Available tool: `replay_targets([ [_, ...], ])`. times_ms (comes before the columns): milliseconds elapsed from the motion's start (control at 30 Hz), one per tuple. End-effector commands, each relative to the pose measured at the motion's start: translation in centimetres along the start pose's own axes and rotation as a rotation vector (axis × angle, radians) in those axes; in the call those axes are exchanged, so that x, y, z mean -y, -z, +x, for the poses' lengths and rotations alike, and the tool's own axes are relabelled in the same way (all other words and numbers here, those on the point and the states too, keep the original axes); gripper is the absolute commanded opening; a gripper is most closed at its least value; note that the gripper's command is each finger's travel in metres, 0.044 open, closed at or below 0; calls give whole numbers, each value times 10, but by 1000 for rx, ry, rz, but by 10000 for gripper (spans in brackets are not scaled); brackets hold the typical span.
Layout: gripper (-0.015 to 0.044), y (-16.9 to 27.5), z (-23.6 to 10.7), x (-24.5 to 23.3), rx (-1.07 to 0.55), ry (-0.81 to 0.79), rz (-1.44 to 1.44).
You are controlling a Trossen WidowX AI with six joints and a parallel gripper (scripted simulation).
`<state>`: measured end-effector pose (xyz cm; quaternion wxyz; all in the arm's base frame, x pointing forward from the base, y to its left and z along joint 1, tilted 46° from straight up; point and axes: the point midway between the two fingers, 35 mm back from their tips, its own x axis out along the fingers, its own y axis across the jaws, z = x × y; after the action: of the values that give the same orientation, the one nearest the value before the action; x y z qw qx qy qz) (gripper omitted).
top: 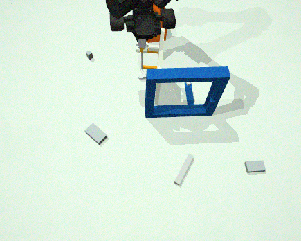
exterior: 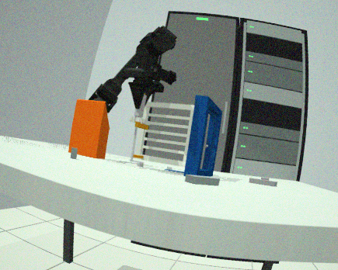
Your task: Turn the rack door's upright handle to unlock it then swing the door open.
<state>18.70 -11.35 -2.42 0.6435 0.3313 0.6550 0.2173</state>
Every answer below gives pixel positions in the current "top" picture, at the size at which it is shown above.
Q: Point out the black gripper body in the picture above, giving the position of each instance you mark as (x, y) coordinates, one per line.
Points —
(167, 17)

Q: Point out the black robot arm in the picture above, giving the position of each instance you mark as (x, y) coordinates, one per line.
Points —
(147, 26)

